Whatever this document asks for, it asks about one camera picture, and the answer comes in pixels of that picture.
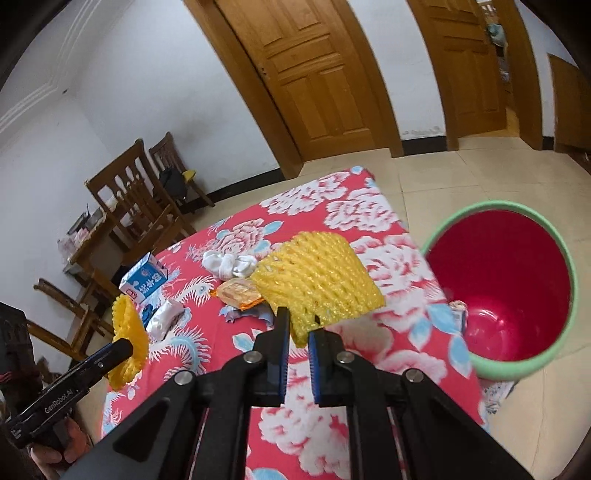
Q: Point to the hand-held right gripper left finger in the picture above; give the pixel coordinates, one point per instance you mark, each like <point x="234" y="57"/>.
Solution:
<point x="279" y="369"/>

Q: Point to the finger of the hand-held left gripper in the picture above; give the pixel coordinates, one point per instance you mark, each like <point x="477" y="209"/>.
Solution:
<point x="104" y="357"/>

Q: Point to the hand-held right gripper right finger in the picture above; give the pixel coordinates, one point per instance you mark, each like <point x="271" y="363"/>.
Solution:
<point x="316" y="369"/>

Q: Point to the yellow foam fruit net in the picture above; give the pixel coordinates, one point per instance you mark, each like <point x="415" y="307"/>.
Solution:
<point x="318" y="277"/>
<point x="129" y="332"/>

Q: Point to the red bin with green rim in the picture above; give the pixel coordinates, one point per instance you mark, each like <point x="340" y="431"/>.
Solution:
<point x="503" y="286"/>

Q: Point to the person's left hand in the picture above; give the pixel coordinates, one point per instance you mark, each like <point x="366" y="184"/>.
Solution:
<point x="60" y="443"/>

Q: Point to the low wooden chair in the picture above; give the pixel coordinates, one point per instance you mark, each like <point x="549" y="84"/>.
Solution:
<point x="64" y="318"/>

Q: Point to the red floral tablecloth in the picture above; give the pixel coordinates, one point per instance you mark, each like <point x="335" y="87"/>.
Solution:
<point x="286" y="424"/>

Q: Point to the orange snack wrapper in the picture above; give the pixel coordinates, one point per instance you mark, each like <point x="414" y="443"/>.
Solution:
<point x="238" y="295"/>

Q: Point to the blue and white milk carton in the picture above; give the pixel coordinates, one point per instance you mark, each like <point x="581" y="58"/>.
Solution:
<point x="143" y="279"/>

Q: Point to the wooden side table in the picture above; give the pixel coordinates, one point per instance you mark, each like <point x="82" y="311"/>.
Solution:
<point x="87" y="249"/>

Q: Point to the white crumpled wrapper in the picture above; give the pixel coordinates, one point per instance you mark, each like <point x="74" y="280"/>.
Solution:
<point x="228" y="265"/>

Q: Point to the large wooden chair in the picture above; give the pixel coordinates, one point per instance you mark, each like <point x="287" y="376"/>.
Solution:
<point x="134" y="207"/>

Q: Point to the patterned plastic bag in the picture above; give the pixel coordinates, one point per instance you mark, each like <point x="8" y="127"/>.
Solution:
<point x="496" y="394"/>

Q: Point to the black bag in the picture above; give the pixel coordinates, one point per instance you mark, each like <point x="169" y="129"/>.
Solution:
<point x="171" y="182"/>

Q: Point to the yellow seat cushion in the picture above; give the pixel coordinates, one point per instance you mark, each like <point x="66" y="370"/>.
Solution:
<point x="188" y="174"/>

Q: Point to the small wooden chair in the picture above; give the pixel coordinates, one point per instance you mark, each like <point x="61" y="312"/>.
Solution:
<point x="168" y="152"/>

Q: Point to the closed wooden panel door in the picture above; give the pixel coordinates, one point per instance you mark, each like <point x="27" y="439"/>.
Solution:
<point x="309" y="69"/>

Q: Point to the open wooden panel door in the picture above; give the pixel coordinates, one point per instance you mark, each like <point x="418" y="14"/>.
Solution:
<point x="471" y="64"/>

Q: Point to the teal cloth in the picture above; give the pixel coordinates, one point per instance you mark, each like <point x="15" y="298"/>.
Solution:
<point x="496" y="31"/>

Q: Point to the wooden door frame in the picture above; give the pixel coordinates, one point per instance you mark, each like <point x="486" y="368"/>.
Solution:
<point x="258" y="120"/>
<point x="524" y="92"/>

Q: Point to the wooden wall panel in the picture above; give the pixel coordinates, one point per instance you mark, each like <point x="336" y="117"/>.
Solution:
<point x="570" y="106"/>

